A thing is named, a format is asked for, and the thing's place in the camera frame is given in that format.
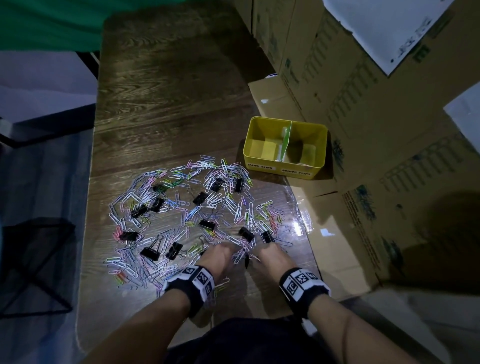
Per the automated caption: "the person's right forearm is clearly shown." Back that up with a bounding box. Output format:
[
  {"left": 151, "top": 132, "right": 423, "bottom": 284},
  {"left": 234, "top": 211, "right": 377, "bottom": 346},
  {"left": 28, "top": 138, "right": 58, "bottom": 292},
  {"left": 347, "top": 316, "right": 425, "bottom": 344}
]
[{"left": 307, "top": 294, "right": 421, "bottom": 364}]

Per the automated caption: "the person's left hand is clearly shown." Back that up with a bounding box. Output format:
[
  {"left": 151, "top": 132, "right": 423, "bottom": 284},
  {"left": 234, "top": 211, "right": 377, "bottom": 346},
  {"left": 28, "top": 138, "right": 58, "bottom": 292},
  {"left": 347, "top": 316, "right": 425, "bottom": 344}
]
[{"left": 194, "top": 241, "right": 242, "bottom": 282}]

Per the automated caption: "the person's left forearm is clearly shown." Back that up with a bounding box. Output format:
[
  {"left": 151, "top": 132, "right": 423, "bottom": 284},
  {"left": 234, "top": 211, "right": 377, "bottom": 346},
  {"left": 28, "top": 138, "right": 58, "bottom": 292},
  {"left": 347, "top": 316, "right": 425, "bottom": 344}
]
[{"left": 80, "top": 287, "right": 192, "bottom": 364}]

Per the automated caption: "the black metal stool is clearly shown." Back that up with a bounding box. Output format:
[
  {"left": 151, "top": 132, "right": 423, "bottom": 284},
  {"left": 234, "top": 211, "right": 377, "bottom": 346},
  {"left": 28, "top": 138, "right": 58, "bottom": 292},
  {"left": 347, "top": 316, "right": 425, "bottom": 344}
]
[{"left": 0, "top": 217, "right": 78, "bottom": 320}]

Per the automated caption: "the black left wristband with markers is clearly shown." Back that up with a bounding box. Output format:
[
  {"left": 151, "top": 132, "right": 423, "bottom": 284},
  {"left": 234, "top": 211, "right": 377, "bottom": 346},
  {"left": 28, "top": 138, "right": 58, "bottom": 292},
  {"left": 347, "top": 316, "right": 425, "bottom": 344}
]
[{"left": 161, "top": 264, "right": 216, "bottom": 319}]

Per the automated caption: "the large printed cardboard box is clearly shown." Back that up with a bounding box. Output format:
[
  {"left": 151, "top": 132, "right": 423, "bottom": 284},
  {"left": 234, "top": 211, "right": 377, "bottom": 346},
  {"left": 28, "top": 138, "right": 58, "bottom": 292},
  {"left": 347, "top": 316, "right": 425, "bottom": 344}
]
[{"left": 247, "top": 0, "right": 480, "bottom": 301}]

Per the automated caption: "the person's black clothing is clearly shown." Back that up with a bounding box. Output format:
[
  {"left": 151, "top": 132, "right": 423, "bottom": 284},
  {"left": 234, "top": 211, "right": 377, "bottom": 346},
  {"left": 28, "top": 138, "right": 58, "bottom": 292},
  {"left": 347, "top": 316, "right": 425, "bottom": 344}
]
[{"left": 161, "top": 314, "right": 338, "bottom": 364}]

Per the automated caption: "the pile of coloured paper clips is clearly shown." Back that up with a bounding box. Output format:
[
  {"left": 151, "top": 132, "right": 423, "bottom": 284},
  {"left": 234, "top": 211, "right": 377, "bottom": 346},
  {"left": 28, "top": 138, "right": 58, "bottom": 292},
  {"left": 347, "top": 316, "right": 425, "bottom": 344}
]
[{"left": 103, "top": 154, "right": 297, "bottom": 292}]

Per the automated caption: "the group of black binder clips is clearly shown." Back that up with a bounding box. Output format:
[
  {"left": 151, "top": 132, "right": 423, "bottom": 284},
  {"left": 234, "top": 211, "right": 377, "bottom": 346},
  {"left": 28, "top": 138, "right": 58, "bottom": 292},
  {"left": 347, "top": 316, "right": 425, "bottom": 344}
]
[{"left": 119, "top": 176, "right": 277, "bottom": 263}]

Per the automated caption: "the yellow divided bin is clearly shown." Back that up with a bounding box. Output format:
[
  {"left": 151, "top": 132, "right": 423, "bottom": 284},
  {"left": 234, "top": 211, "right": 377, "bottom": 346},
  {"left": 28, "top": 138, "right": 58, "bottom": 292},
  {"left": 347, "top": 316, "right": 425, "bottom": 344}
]
[{"left": 242, "top": 115, "right": 329, "bottom": 181}]

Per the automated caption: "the green cloth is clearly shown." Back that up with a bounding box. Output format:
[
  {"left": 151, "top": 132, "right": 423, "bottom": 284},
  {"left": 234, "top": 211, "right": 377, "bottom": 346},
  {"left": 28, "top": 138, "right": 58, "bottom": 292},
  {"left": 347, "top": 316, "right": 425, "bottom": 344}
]
[{"left": 0, "top": 0, "right": 188, "bottom": 53}]

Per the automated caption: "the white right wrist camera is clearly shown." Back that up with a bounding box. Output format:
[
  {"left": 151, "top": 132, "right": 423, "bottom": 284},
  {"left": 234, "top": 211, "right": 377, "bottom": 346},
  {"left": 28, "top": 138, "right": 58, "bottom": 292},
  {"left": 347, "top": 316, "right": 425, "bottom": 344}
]
[{"left": 301, "top": 317, "right": 319, "bottom": 337}]

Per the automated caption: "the person's right hand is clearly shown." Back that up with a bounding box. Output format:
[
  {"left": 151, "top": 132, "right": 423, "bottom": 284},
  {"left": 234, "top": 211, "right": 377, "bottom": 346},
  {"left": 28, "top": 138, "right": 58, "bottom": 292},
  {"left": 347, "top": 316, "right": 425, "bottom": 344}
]
[{"left": 251, "top": 241, "right": 298, "bottom": 285}]

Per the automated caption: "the black right wristband with markers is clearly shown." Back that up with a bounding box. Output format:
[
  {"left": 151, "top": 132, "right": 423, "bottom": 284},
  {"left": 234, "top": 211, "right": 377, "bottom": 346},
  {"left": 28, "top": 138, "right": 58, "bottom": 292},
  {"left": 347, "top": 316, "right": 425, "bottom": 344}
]
[{"left": 278, "top": 266, "right": 332, "bottom": 320}]

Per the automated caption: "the black wristband with markers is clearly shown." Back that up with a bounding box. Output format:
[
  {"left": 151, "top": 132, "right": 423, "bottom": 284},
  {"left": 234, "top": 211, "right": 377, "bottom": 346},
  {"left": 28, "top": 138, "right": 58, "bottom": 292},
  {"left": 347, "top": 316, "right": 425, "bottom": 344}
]
[
  {"left": 278, "top": 266, "right": 332, "bottom": 320},
  {"left": 161, "top": 264, "right": 216, "bottom": 319}
]

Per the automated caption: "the green divider card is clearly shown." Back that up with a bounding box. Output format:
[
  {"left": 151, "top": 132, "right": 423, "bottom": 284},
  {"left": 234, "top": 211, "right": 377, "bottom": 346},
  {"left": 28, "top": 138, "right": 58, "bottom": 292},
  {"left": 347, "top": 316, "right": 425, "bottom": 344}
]
[{"left": 279, "top": 125, "right": 293, "bottom": 163}]

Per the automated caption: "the white furniture with black base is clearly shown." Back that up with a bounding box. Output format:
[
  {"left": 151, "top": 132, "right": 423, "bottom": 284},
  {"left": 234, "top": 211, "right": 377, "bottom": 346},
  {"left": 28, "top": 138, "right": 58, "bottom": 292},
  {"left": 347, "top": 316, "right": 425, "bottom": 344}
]
[{"left": 0, "top": 50, "right": 99, "bottom": 149}]

